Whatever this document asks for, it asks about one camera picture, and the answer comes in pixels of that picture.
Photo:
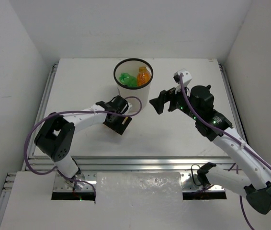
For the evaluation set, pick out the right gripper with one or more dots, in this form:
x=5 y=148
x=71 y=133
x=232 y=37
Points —
x=164 y=96

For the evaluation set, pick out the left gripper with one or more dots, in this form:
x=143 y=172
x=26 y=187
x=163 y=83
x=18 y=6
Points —
x=117 y=125

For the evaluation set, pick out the orange juice bottle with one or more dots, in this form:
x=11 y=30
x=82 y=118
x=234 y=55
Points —
x=143 y=76

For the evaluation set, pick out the green plastic bottle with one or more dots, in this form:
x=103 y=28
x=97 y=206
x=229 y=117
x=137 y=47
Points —
x=128 y=80

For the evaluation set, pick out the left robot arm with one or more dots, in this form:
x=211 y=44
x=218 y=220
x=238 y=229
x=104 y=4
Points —
x=56 y=134

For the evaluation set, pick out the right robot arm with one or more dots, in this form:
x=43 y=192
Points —
x=255 y=186

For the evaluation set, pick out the white bin with black rim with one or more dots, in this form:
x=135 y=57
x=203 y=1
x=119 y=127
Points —
x=137 y=96

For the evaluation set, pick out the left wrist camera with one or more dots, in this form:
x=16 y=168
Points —
x=127 y=109

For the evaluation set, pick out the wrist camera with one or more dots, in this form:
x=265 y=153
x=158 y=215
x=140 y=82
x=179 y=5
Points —
x=127 y=109
x=182 y=78

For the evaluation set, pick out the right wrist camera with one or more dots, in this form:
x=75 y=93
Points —
x=182 y=78

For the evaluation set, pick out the aluminium front rail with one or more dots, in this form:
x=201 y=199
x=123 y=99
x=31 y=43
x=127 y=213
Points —
x=154 y=164

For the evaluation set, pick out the right aluminium side rail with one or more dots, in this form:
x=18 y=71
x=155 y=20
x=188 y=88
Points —
x=233 y=105

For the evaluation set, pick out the aluminium side rail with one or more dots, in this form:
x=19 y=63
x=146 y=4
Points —
x=42 y=107
x=233 y=105

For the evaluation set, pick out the left aluminium side rail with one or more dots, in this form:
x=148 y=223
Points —
x=42 y=107

